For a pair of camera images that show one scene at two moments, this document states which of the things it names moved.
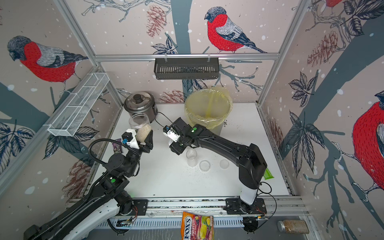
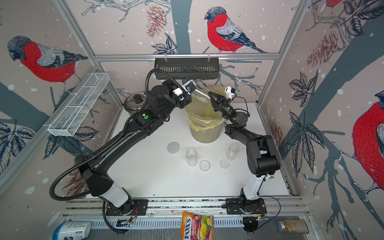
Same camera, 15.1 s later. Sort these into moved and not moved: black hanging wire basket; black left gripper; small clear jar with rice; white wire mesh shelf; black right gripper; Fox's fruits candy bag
Moved: black right gripper; black left gripper
Not moved: small clear jar with rice; white wire mesh shelf; black hanging wire basket; Fox's fruits candy bag
